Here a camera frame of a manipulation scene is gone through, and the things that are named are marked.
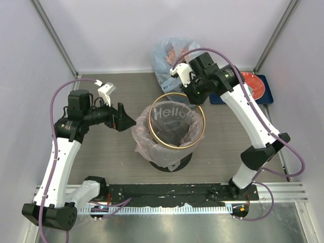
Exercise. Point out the right aluminium frame post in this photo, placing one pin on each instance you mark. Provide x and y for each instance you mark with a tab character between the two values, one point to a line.
288	12

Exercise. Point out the pink plastic trash bag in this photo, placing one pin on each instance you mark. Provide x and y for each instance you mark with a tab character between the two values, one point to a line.
146	139

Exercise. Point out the aluminium frame post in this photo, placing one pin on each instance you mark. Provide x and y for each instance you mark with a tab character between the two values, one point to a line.
288	12
54	36

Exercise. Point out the blue plastic bag of bags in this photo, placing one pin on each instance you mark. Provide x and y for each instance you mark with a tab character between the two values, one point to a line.
163	56

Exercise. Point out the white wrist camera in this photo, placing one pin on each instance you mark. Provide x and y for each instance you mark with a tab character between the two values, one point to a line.
182	71
105	91

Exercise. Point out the blue tray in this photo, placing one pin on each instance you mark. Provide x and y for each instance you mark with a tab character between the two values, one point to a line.
267	97

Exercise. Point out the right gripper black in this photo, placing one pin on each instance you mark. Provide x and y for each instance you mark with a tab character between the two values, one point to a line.
194	100

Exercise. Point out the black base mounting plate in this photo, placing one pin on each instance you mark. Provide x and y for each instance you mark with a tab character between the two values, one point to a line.
172	195

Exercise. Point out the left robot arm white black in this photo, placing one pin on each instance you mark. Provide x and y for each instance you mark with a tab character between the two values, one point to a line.
51	207

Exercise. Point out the left aluminium frame post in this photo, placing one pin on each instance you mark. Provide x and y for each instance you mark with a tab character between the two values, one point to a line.
54	36

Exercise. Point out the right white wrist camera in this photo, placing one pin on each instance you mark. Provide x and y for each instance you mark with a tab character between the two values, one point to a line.
182	71

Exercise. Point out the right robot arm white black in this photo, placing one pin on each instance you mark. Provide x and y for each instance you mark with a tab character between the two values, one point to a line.
201	77

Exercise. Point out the white slotted cable duct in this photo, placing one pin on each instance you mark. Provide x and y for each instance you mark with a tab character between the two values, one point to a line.
186	209

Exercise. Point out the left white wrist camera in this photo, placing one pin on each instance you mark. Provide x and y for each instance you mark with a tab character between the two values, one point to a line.
105	91

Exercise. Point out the red bowl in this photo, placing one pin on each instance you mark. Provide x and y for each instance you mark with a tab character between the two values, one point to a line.
255	85

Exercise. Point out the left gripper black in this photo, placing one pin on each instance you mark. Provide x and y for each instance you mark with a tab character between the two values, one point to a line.
118	119

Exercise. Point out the black trash bin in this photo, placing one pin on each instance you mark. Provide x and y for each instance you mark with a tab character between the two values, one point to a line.
171	122

